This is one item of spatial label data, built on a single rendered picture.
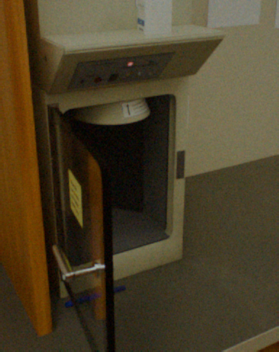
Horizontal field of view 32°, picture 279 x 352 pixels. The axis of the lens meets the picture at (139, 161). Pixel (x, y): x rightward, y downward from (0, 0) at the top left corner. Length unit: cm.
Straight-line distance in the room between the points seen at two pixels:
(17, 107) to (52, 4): 20
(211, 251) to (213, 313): 24
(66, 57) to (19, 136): 15
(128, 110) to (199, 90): 64
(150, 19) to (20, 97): 27
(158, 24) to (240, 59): 84
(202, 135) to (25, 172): 95
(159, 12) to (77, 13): 15
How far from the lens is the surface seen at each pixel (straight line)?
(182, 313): 110
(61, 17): 92
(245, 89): 177
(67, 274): 76
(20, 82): 82
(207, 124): 171
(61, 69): 85
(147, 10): 91
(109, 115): 103
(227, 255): 129
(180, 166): 113
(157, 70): 96
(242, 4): 169
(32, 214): 91
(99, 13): 95
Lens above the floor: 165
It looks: 23 degrees down
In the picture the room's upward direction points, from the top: straight up
